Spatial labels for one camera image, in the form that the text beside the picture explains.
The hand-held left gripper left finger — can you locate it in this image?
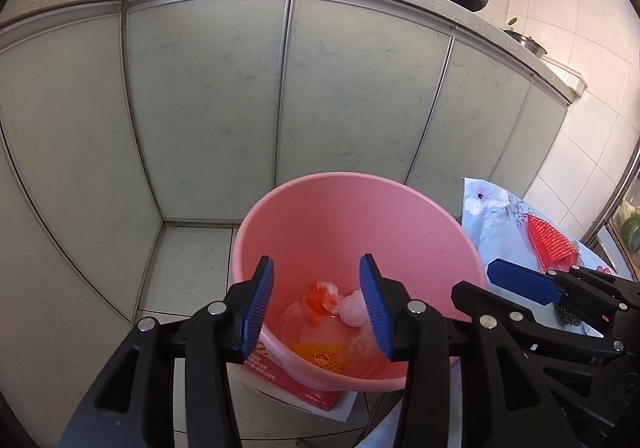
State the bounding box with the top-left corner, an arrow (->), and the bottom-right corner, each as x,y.
57,255 -> 276,448

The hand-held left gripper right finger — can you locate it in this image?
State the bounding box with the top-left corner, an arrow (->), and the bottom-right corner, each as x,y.
359,253 -> 583,448

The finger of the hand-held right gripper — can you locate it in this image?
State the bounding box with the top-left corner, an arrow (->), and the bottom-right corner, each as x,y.
487,258 -> 640,329
451,281 -> 627,369

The pink plastic bucket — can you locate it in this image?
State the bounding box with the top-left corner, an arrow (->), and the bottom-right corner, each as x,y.
230,171 -> 488,394

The white crumpled tissue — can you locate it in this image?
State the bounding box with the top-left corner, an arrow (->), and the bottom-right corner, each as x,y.
339,289 -> 373,329

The silver scouring cloth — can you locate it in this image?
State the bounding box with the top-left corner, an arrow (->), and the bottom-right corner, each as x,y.
554,301 -> 603,330

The clear plastic wrapper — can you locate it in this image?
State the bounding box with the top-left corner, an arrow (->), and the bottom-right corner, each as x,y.
277,301 -> 386,379

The light blue floral cloth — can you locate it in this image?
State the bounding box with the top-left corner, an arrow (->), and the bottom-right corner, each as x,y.
460,177 -> 621,340

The orange and white crumpled wrapper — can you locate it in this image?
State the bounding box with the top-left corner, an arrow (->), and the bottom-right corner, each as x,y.
305,281 -> 346,327

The orange mesh plastic piece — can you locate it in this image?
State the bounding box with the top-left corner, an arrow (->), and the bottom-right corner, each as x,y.
291,342 -> 348,374

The red and white flat box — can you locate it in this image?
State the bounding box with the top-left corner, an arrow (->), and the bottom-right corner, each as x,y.
232,343 -> 358,424

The green round object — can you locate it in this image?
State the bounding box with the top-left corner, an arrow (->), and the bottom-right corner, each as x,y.
620,215 -> 640,251

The kitchen base cabinet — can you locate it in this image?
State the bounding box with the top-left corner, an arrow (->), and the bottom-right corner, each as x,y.
0,0 -> 588,364

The steel pot with lid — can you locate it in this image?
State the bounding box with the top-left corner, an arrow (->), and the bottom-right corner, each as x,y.
502,17 -> 548,56

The metal door frame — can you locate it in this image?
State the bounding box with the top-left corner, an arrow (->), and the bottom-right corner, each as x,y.
580,143 -> 640,279

